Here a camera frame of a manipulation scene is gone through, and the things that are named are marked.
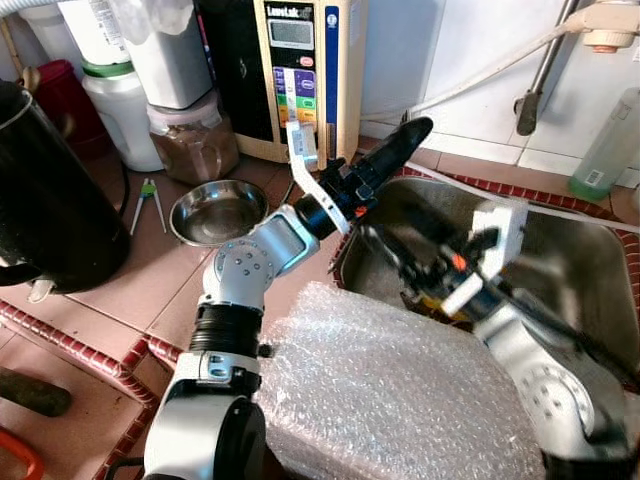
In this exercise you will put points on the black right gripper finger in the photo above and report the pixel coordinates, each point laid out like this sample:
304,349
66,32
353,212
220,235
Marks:
388,252

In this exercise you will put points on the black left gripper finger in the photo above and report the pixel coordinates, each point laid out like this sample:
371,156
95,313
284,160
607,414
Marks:
402,148

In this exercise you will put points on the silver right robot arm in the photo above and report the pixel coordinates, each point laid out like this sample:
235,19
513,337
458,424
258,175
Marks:
540,380

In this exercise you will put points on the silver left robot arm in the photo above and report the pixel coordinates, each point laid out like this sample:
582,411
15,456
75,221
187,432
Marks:
240,280

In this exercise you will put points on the steel sink basin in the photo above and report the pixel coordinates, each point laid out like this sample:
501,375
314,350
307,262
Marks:
570,270

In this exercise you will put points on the steel tap pipe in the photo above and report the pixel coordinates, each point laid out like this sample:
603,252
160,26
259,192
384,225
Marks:
527,115

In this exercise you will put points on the shallow steel bowl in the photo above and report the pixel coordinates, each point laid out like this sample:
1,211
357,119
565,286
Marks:
218,215

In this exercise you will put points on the clear bubble wrap sheet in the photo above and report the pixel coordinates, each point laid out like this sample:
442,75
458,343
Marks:
380,390

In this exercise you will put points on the cream and black water ionizer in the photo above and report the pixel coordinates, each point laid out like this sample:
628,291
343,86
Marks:
290,60

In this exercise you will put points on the black tape piece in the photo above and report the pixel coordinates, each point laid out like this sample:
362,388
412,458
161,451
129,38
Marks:
265,350

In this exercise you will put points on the clear jar of brown powder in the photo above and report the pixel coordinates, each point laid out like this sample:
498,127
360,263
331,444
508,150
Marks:
195,150

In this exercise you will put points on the clear bottle with blue cap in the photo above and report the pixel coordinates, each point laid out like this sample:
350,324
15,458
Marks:
605,150

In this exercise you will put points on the translucent white plastic container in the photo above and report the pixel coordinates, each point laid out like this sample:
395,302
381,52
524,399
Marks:
170,65

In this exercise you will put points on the cream tap diverter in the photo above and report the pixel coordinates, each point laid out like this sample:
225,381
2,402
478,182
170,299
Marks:
605,25

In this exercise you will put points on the white jar with green lid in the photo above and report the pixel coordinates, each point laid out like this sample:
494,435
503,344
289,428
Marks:
120,120

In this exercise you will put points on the black electric kettle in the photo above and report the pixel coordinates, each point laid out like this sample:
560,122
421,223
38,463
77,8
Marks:
55,190

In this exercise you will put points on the white labelled bottle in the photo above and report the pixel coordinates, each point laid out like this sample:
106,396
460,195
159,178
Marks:
95,30

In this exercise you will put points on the red plastic container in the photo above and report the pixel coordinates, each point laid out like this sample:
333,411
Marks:
60,100

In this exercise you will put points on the dark brown floor object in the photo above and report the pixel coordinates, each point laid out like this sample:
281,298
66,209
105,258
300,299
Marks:
30,392

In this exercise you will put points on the orange floor object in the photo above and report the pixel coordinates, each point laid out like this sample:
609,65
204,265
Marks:
20,455

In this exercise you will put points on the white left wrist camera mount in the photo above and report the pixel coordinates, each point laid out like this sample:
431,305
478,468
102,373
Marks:
303,155

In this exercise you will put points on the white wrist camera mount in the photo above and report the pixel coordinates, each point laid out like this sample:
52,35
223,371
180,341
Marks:
303,155
505,230

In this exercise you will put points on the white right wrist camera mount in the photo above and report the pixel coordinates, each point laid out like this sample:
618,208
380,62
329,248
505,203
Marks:
505,230

